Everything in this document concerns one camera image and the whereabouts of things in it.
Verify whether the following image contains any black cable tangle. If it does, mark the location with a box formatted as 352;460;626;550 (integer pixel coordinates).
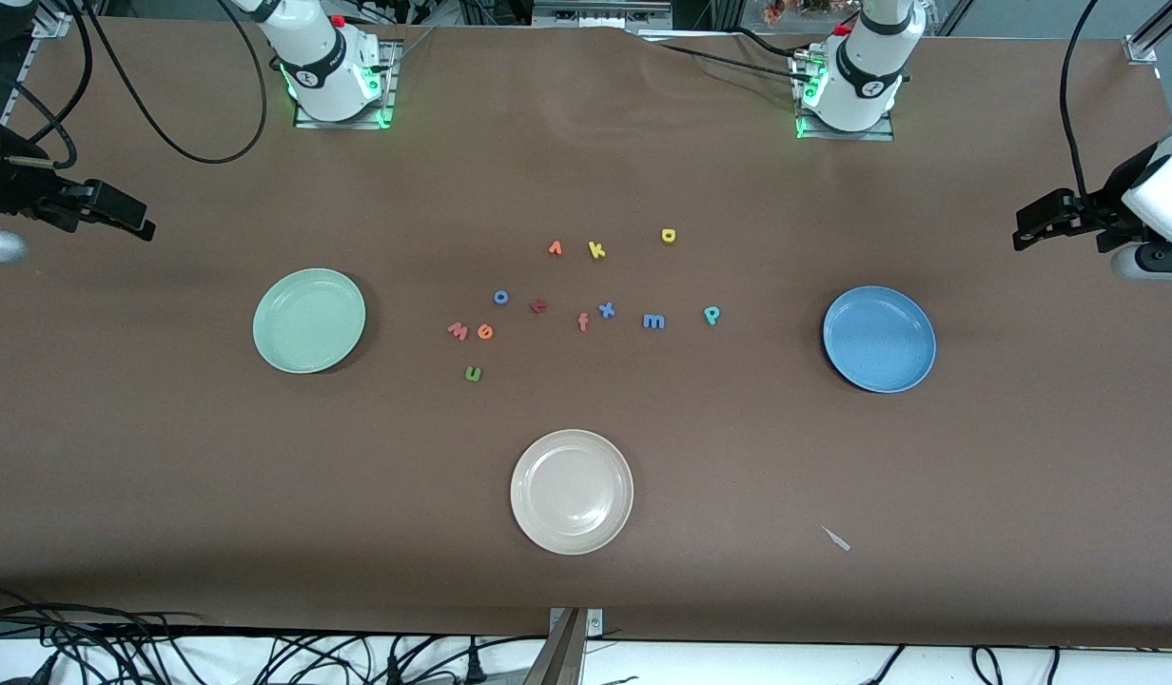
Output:
0;585;211;685

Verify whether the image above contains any aluminium frame profile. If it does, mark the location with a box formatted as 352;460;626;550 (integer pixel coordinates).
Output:
1123;0;1172;66
29;0;73;39

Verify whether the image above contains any beige plate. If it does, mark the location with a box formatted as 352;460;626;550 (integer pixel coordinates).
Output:
510;429;635;557

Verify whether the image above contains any green plate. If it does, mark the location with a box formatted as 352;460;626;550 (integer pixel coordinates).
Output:
252;267;368;375

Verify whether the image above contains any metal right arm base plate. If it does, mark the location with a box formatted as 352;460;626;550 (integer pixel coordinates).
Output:
294;40;399;130

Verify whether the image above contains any black cable lying on cover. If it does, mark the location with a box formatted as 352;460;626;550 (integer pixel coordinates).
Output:
643;36;815;85

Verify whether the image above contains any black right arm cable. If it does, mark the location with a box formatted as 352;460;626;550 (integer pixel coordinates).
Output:
0;0;268;174

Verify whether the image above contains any blue plate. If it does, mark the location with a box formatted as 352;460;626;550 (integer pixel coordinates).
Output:
822;285;937;394

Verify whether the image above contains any grey metal box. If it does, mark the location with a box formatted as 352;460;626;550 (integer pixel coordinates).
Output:
531;0;677;29

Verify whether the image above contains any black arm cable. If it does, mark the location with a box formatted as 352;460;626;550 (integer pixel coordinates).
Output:
1060;0;1105;206
0;0;268;174

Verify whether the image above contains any dark metal mount post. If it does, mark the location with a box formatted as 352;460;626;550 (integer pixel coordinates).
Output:
522;609;587;685

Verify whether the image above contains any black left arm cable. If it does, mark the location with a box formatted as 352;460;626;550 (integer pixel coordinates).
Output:
1060;0;1105;206

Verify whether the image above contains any brown table cover sheet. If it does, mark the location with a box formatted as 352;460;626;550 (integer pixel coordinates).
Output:
0;14;1172;648

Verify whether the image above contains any silver metal bracket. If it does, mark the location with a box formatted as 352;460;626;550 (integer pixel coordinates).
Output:
548;607;604;638

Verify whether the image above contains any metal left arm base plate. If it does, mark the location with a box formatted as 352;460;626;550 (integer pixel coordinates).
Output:
793;48;897;143

